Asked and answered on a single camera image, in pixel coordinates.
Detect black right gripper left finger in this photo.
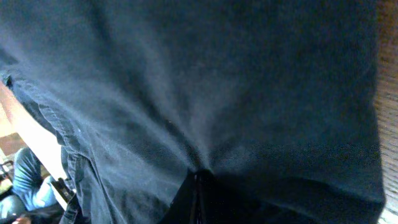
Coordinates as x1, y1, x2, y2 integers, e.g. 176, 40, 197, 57
159, 170, 197, 224

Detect navy blue shorts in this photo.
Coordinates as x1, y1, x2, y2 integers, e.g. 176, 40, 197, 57
1, 0, 385, 223

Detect person in blue clothes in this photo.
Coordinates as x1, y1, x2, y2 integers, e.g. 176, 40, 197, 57
1, 147, 63, 224

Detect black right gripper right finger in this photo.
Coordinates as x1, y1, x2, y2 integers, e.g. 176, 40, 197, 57
196, 171, 258, 224

